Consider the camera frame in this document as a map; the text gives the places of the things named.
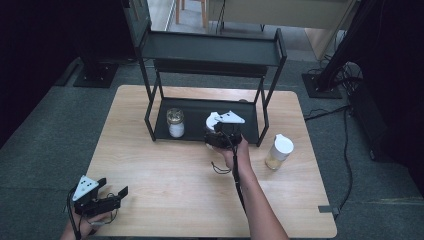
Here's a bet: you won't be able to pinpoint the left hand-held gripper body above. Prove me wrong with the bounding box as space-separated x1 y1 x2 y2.
71 174 122 216

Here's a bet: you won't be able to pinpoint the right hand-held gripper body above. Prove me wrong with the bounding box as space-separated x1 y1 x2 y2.
204 110 247 150

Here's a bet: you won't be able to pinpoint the glass jar with white powder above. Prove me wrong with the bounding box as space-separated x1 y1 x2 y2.
166 107 186 139

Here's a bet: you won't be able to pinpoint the black metal shelf rack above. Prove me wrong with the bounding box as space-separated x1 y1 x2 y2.
134 27 288 148

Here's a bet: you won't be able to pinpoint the person's right hand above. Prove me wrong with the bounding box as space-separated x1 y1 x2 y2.
212 134 251 172

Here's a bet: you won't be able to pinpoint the person's left hand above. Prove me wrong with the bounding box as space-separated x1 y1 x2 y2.
60 211 112 240

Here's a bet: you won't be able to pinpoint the white lidded jar yellow contents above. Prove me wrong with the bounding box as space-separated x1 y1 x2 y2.
264 133 295 171

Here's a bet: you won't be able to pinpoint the black stand base with pole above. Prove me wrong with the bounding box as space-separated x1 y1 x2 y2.
301 0 373 100

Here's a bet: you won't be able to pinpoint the wooden chair legs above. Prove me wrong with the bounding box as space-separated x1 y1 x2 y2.
174 0 208 29

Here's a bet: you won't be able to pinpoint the grey tape piece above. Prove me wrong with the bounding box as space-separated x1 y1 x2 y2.
317 205 341 215

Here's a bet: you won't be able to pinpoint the light background desk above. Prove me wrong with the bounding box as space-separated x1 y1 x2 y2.
206 0 355 32

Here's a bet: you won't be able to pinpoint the dark monitor panel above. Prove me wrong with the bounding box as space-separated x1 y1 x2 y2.
121 0 153 48

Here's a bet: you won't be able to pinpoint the black equipment box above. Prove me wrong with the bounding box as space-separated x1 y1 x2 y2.
348 78 424 174

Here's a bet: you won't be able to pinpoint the left hand-held gripper cable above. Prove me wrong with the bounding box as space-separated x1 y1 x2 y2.
65 186 83 240

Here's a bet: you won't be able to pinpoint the hand-held gripper cable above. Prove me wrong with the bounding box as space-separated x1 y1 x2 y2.
65 186 83 240
222 131 248 213

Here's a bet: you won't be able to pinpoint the black wrist strap loop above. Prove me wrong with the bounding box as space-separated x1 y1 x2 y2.
210 161 232 175

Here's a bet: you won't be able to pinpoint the right hand-held gripper cable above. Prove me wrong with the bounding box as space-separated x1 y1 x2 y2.
222 131 248 213

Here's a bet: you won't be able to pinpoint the black floor cable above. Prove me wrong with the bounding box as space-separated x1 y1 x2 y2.
303 105 354 212

